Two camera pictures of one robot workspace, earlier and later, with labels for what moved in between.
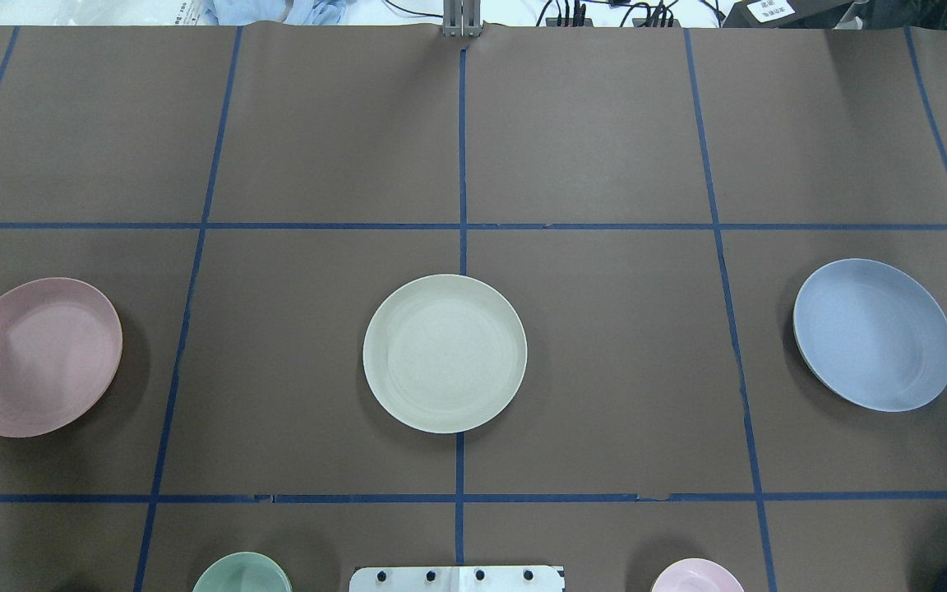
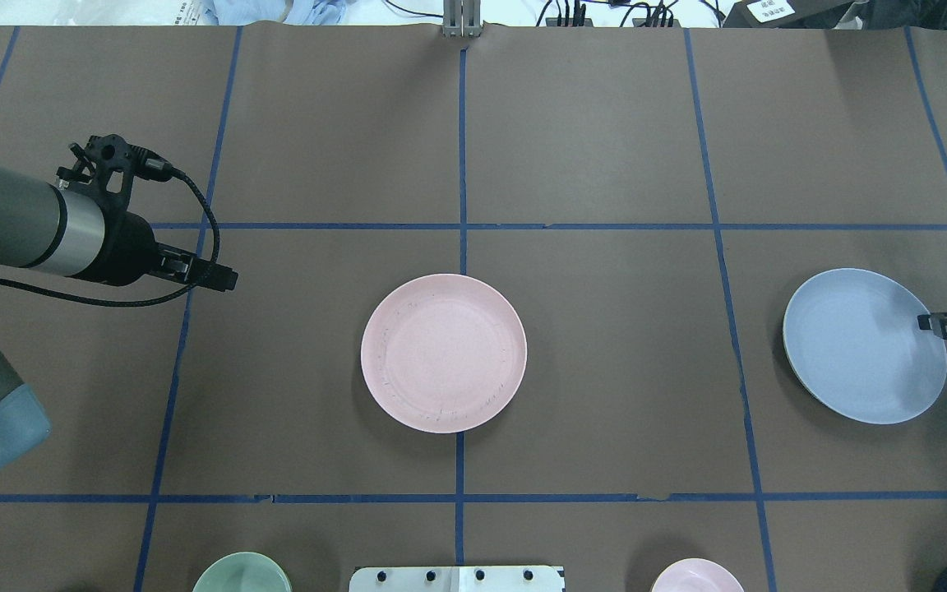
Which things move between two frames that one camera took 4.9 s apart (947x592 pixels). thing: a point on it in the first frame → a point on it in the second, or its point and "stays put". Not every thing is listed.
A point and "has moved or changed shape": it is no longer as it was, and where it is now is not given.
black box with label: (787, 14) stays put
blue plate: (875, 335) has moved or changed shape
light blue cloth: (287, 12) stays put
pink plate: (48, 351) → (444, 353)
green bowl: (244, 571) stays put
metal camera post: (462, 18) stays put
